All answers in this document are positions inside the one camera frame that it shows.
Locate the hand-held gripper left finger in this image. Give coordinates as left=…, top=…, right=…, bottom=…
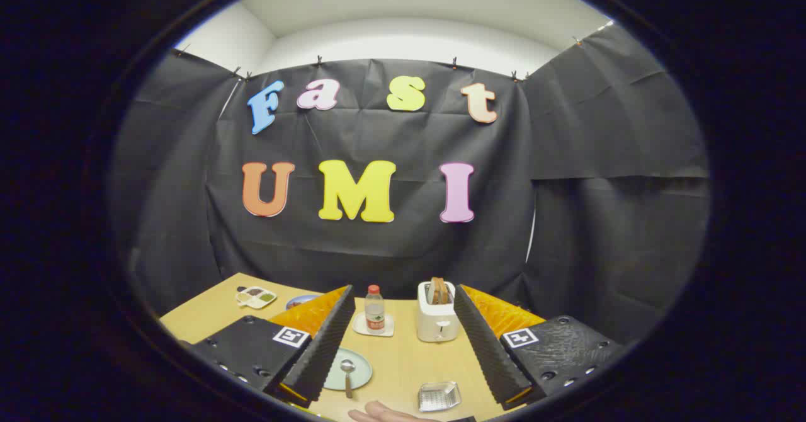
left=183, top=285, right=356, bottom=409

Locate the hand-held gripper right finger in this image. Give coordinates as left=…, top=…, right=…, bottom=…
left=453, top=283, right=627, bottom=410

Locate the light green plate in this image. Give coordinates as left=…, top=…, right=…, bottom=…
left=322, top=348, right=373, bottom=392

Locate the white toaster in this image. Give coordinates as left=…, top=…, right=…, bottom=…
left=417, top=282, right=457, bottom=343

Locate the clear water bottle red cap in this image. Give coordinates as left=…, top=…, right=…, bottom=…
left=365, top=285, right=386, bottom=335

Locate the small white square tray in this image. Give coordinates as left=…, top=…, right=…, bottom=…
left=352, top=312, right=395, bottom=338

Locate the metal mesh basket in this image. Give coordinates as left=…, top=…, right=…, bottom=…
left=417, top=381, right=462, bottom=413

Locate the white divided sauce dish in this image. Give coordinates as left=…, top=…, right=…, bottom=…
left=236, top=286, right=278, bottom=310

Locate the black backdrop cloth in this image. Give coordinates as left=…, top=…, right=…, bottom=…
left=110, top=22, right=711, bottom=347

